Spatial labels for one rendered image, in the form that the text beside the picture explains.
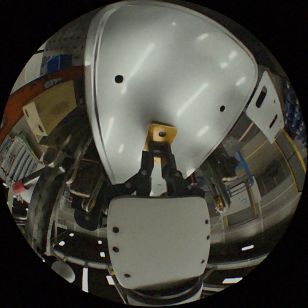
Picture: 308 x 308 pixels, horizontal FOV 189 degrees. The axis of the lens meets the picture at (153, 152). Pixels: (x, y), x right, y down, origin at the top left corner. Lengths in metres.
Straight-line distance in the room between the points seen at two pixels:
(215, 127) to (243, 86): 0.08
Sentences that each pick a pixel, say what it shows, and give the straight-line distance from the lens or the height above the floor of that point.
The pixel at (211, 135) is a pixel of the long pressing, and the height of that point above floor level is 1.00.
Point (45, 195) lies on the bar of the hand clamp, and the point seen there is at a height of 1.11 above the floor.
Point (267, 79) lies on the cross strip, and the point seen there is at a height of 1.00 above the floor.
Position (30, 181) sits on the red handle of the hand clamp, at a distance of 0.19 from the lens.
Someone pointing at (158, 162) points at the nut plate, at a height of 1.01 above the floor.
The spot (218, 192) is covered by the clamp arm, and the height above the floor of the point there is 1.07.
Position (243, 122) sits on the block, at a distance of 0.23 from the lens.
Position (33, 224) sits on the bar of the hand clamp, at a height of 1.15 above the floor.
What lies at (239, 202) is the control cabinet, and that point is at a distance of 8.10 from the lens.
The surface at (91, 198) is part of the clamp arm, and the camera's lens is 0.29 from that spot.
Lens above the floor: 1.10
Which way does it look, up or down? 40 degrees down
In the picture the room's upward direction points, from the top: 179 degrees clockwise
